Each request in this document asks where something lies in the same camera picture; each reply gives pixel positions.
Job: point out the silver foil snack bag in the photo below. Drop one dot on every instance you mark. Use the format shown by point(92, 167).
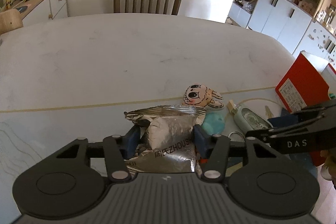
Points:
point(167, 144)

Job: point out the person's right hand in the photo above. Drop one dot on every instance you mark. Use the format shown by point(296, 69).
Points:
point(328, 170)

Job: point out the dark blue cloth pad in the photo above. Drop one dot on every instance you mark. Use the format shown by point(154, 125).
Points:
point(284, 120)

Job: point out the red shoe box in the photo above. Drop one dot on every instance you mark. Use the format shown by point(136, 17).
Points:
point(309, 81)

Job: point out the teal round plush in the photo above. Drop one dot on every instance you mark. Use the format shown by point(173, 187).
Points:
point(213, 123)

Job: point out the pink bunny plush toy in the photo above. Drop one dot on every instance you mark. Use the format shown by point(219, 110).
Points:
point(202, 96)

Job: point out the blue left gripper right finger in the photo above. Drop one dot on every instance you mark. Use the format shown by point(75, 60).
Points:
point(202, 141)

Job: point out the white sideboard wooden top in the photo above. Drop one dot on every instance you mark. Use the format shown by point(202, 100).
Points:
point(27, 13)

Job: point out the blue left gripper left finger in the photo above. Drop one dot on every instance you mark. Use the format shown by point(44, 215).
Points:
point(131, 141)

